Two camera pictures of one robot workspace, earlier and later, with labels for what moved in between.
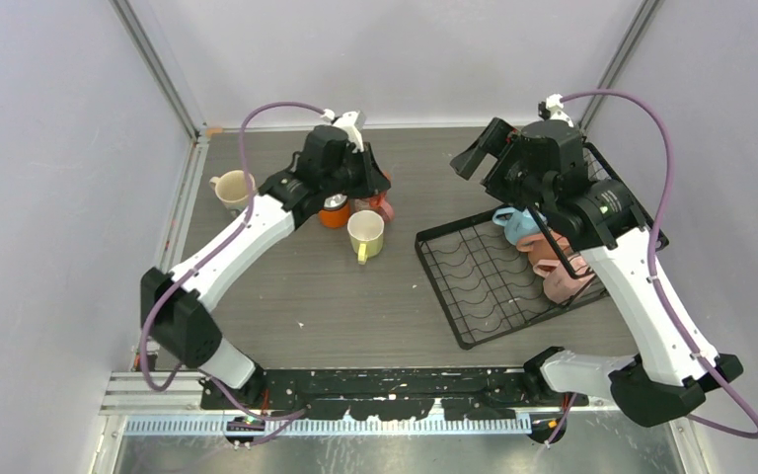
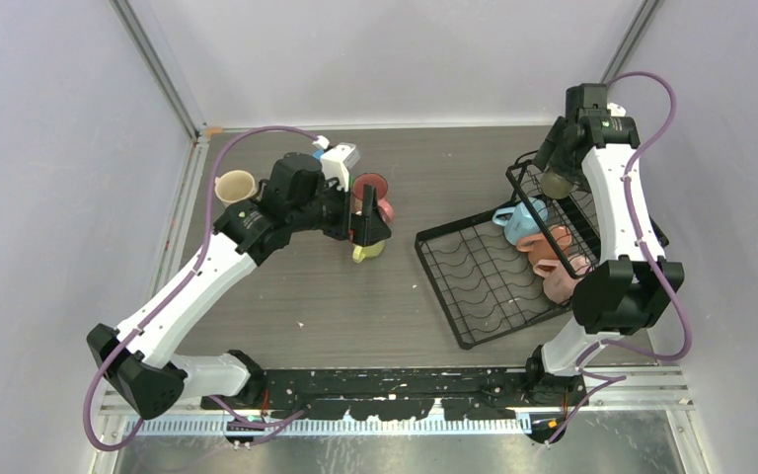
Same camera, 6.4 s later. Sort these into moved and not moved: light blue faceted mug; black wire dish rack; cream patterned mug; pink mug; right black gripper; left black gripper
Moved: right black gripper; left black gripper
Not moved: cream patterned mug; black wire dish rack; pink mug; light blue faceted mug
